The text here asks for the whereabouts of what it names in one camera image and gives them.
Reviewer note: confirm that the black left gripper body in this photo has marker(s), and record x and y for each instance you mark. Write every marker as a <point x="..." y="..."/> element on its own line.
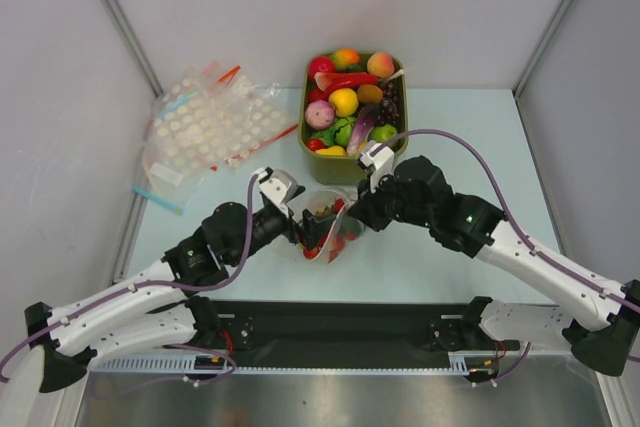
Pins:
<point x="266" y="227"/>

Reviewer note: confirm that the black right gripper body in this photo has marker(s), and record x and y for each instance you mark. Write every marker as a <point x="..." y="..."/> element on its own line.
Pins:
<point x="373" y="204"/>

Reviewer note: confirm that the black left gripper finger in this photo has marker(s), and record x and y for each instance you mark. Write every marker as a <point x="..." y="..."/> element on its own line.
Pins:
<point x="312" y="228"/>
<point x="295" y="191"/>

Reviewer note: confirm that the toy lychee cluster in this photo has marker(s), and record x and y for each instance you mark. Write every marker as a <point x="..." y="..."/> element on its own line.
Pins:
<point x="344" y="230"/>

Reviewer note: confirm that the clear dotted zip bag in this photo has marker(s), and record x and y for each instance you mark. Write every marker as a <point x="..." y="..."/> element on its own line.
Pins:
<point x="303" y="203"/>

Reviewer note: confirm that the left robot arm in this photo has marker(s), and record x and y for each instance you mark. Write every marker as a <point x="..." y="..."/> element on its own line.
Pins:
<point x="165" y="304"/>

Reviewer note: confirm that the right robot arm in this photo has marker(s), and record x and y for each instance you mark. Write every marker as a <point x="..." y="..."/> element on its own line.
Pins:
<point x="595" y="317"/>

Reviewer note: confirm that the blue zip bag slider strip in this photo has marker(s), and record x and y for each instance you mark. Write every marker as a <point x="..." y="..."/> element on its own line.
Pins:
<point x="175" y="209"/>

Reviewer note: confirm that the pile of dotted zip bags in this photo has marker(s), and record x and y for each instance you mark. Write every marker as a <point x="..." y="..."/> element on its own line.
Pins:
<point x="205" y="121"/>

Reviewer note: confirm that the green plastic fruit bin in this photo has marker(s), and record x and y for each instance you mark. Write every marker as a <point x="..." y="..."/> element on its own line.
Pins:
<point x="342" y="170"/>

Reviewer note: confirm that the yellow toy banana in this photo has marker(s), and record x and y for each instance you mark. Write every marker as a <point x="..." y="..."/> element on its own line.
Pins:
<point x="335" y="150"/>

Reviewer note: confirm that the green toy lettuce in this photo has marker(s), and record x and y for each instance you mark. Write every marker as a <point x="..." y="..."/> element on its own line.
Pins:
<point x="327" y="136"/>

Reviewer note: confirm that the green toy apple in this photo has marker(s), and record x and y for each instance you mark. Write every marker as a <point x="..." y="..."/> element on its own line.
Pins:
<point x="382" y="134"/>

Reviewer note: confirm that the green toy watermelon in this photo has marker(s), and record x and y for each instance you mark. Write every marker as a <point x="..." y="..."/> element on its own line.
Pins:
<point x="342" y="130"/>

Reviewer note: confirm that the pink toy onion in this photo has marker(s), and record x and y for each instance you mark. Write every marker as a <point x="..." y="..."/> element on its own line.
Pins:
<point x="319" y="115"/>

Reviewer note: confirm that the toy purple grapes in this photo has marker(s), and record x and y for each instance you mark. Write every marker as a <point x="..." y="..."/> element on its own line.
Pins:
<point x="389" y="112"/>

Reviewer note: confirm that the purple toy eggplant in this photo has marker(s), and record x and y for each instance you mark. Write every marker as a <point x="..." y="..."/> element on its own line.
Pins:
<point x="364" y="123"/>

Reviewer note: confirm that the yellow toy lemon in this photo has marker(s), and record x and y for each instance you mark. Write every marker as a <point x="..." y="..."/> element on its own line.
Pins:
<point x="344" y="102"/>

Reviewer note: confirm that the brown toy kiwi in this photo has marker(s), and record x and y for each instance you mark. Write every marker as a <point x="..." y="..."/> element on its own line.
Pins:
<point x="369" y="94"/>

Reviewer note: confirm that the toy watermelon slice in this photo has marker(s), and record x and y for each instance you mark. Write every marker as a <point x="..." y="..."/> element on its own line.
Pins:
<point x="324" y="79"/>

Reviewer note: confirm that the red toy chili pepper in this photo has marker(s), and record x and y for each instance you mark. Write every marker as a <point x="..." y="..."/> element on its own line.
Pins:
<point x="350" y="81"/>

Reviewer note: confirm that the red toy apple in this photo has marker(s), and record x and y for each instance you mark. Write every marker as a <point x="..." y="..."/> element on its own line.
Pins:
<point x="320" y="64"/>

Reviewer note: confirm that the toy peach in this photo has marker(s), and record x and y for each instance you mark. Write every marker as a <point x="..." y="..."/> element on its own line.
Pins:
<point x="380" y="64"/>

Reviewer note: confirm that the orange toy mango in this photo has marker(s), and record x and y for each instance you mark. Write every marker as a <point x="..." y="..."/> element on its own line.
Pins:
<point x="343" y="58"/>

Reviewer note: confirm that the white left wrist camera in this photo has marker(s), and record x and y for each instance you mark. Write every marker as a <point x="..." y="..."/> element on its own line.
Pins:
<point x="273" y="184"/>

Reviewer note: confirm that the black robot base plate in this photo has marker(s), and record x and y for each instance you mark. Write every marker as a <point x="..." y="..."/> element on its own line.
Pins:
<point x="354" y="330"/>

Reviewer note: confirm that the white cable duct strip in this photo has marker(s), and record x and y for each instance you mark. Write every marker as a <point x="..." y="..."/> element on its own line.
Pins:
<point x="208" y="364"/>

